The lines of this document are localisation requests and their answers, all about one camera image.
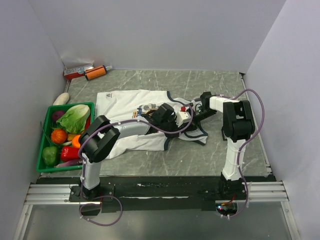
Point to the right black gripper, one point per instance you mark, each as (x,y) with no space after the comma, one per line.
(195,120)

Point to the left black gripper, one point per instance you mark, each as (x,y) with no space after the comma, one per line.
(176,128)

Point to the white printed tank top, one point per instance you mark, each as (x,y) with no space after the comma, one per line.
(126,108)

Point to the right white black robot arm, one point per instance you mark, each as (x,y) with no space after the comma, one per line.
(238,127)

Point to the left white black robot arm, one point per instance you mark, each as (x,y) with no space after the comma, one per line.
(97,142)

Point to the red chili pepper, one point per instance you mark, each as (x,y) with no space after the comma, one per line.
(88,123)

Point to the orange black cylinder tool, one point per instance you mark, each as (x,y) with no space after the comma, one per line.
(96,72)

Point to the green lettuce head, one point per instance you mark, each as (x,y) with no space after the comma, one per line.
(74,119)

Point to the orange carrot slice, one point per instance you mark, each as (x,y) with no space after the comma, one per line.
(75,142)

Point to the purple eggplant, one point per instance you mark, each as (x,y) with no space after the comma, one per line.
(70,163)

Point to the green plastic crate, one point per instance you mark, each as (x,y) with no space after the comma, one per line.
(47,127)

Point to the red bell pepper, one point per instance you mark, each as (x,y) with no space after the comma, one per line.
(69,153)

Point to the white radish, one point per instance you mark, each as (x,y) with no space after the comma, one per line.
(62,99)

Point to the red white box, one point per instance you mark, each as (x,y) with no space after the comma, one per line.
(77,72)

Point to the orange tangerine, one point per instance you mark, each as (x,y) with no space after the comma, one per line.
(59,136)

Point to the purple onion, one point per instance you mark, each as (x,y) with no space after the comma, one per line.
(57,115)

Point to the green bell pepper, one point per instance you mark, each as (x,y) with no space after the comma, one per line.
(50,156)

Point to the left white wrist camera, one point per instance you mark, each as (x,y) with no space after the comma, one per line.
(182,116)

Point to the black wire frame stand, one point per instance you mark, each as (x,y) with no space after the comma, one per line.
(223,134)

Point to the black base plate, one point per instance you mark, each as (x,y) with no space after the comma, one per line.
(143,193)

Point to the aluminium rail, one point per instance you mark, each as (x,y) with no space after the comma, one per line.
(48,194)

